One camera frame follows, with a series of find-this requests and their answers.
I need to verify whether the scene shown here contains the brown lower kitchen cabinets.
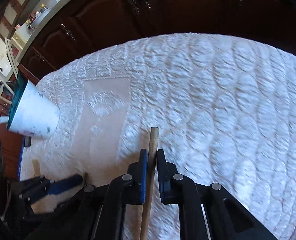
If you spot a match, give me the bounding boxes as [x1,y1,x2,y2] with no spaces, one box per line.
[0,0,296,181]

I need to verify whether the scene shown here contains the black smartphone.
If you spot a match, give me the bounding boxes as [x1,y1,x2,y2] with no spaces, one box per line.
[23,136,32,147]

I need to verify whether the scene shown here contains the floral white utensil holder cup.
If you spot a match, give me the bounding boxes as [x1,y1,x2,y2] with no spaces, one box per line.
[7,73,60,139]

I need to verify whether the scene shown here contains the white quilted tablecloth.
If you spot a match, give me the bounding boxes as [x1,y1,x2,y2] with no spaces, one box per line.
[20,33,296,239]

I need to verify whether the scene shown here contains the cream microwave oven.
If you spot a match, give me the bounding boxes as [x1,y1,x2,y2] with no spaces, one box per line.
[10,29,30,60]

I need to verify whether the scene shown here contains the white bowl on counter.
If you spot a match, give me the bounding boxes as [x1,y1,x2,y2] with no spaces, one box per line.
[31,8,52,28]

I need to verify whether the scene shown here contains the blue cable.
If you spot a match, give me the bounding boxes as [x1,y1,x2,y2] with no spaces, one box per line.
[17,144,25,181]

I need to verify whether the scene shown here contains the upper wall cabinets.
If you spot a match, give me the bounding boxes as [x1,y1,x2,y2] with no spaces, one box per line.
[0,0,29,39]

